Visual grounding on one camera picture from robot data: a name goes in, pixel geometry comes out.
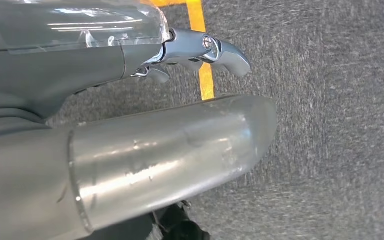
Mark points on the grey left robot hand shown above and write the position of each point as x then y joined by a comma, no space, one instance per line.
62,59

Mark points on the yellow floor tape square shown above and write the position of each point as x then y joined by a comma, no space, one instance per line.
207,82

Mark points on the black robot leg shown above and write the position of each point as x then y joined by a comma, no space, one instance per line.
182,228

